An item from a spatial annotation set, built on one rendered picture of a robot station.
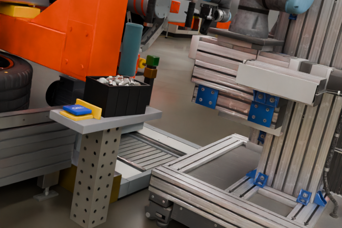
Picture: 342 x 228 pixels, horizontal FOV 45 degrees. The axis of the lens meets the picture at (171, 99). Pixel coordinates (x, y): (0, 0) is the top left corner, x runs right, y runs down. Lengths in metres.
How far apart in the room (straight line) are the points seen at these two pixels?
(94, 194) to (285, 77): 0.80
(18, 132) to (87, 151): 0.26
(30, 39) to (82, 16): 0.33
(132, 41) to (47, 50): 0.45
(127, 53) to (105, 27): 0.45
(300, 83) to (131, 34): 0.96
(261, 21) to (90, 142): 0.76
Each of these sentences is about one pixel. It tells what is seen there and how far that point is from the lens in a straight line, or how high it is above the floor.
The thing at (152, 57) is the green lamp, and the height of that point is 0.66.
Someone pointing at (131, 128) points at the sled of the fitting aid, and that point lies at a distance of 2.46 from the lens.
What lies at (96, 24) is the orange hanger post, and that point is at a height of 0.75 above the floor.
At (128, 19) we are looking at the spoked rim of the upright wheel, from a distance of 2.32.
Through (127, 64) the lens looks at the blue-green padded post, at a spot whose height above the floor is 0.54.
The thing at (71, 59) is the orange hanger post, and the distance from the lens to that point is 1.67.
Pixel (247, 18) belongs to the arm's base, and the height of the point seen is 0.88.
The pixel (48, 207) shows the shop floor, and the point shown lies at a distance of 1.78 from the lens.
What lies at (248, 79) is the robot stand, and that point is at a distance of 1.41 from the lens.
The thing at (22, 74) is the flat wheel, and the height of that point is 0.50.
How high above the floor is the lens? 0.89
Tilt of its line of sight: 14 degrees down
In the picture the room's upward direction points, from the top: 11 degrees clockwise
